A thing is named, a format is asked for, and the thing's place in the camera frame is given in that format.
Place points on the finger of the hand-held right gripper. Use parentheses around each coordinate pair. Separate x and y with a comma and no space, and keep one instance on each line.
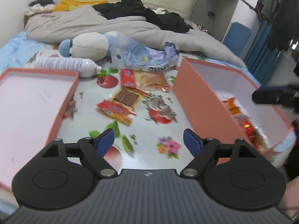
(271,96)

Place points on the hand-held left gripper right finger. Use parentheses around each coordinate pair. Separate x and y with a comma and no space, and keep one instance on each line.
(191,142)

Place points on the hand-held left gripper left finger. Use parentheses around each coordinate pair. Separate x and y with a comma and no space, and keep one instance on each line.
(106,141)

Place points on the red yellow snack packet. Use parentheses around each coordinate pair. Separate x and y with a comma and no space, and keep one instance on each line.
(114,109)

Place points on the pile of mixed snack packets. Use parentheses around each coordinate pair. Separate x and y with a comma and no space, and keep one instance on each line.
(233,108)

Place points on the brown snack packet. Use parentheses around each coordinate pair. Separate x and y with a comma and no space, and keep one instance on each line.
(127,98)

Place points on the pink cardboard box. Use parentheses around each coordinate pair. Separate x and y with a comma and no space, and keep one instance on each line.
(198,93)

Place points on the red clear orange snack packet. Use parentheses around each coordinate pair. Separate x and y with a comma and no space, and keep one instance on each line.
(149,79)

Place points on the fruit printed cloth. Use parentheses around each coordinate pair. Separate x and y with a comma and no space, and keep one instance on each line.
(144,130)

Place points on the blue curtain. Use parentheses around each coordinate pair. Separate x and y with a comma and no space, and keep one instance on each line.
(259,51)

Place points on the blue padded board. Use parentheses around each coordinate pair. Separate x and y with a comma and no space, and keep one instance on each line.
(237,37)

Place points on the pink box lid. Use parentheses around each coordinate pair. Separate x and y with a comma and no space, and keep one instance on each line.
(30,112)

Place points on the hanging dark clothes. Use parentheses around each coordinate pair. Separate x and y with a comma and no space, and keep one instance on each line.
(285,16)

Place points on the white spray bottle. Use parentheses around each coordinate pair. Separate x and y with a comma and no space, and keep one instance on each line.
(65,64)

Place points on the clear printed plastic bag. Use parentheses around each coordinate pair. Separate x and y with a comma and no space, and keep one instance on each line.
(140,53)

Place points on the blue white plush toy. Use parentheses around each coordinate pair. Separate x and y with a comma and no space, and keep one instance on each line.
(91,44)

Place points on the person's bare leg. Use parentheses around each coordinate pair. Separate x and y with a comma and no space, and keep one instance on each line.
(290,196)

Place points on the grey duvet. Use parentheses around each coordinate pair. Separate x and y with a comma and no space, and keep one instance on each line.
(70,23)

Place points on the light blue bed sheet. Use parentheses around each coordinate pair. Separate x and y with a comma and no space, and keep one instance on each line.
(14,49)

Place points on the small white cloth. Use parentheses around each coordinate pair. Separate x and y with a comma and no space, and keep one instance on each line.
(158,10)

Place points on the black clothes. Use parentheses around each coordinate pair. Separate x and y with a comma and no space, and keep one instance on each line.
(130,7)

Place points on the yellow cloth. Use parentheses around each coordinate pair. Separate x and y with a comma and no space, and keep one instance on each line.
(67,5)

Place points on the heap of dark light clothes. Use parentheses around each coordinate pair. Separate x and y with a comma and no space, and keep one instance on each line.
(41,3)

